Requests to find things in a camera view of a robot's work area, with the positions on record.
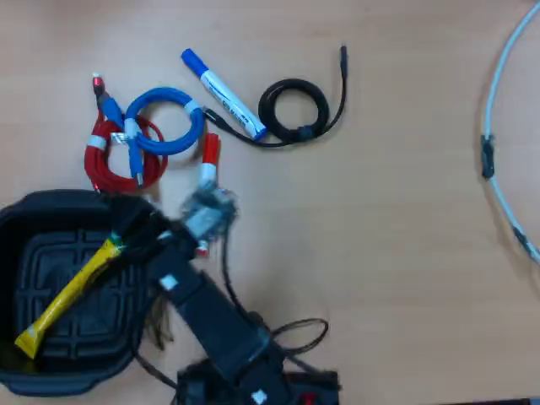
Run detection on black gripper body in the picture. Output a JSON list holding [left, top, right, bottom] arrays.
[[145, 229, 200, 276]]

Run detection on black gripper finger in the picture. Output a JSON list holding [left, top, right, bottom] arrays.
[[117, 238, 170, 266], [109, 196, 147, 240]]

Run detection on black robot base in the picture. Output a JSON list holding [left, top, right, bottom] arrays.
[[175, 367, 342, 405]]

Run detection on black plastic bowl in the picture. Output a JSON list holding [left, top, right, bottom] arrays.
[[0, 189, 170, 397]]

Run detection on white marker with red cap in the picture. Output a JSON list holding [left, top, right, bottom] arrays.
[[194, 133, 222, 258]]

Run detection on white marker with blue cap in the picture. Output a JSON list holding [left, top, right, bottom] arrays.
[[180, 48, 268, 142]]

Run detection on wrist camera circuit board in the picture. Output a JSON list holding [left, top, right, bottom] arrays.
[[180, 186, 240, 251]]

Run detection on red coiled usb cable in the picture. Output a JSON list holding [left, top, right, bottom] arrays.
[[83, 72, 169, 195]]

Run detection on black camera cable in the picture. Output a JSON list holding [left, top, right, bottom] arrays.
[[221, 234, 330, 372]]

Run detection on thin black servo wires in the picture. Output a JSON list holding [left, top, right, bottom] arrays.
[[130, 290, 178, 389]]

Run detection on blue coiled usb cable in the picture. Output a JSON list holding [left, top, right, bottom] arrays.
[[100, 87, 208, 189]]

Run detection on black coiled cable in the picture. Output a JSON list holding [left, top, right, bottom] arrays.
[[202, 43, 349, 149]]

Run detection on large black cable clip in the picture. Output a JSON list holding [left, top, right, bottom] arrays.
[[480, 133, 497, 180]]

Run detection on long white cable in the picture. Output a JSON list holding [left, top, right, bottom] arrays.
[[480, 2, 540, 265]]

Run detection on small black cable clip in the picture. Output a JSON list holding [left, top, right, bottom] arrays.
[[511, 226, 531, 255]]

